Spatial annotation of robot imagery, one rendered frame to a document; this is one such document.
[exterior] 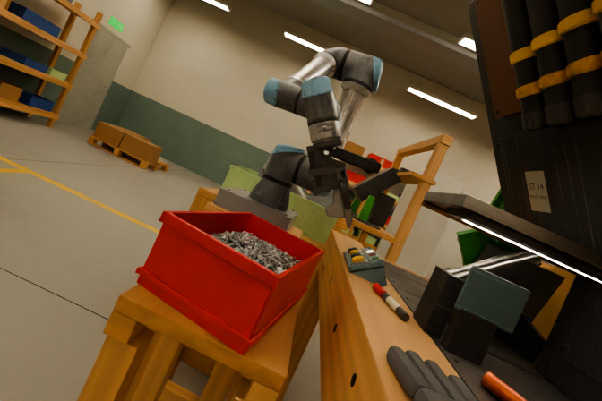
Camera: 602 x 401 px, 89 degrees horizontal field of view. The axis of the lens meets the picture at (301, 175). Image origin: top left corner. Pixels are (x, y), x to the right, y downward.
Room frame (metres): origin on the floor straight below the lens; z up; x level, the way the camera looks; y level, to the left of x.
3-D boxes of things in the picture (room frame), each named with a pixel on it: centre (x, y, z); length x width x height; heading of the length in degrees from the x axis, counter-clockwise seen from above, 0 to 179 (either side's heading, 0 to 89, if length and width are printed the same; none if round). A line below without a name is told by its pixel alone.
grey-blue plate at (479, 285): (0.50, -0.36, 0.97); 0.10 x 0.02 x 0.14; 87
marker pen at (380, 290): (0.60, -0.26, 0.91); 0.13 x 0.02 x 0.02; 10
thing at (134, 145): (5.92, 3.14, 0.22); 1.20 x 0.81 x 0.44; 83
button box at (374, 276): (0.78, -0.24, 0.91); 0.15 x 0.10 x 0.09; 177
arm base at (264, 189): (1.15, 0.07, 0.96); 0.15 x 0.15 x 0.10
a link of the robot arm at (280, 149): (1.15, 0.07, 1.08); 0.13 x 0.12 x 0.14; 77
